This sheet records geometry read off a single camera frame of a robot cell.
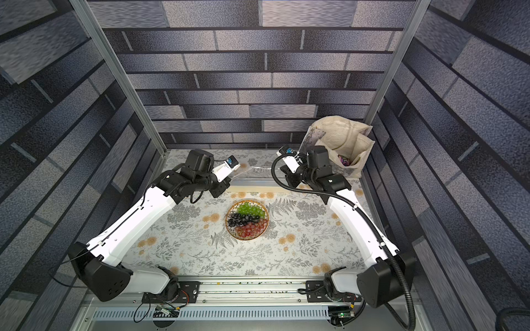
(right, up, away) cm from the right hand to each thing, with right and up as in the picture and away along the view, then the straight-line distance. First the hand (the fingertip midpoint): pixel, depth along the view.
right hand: (282, 165), depth 77 cm
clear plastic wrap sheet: (-11, -1, -1) cm, 11 cm away
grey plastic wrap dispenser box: (-12, -8, +24) cm, 28 cm away
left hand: (-20, -4, -2) cm, 21 cm away
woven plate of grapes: (-15, -24, +11) cm, 30 cm away
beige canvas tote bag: (+34, +12, +23) cm, 43 cm away
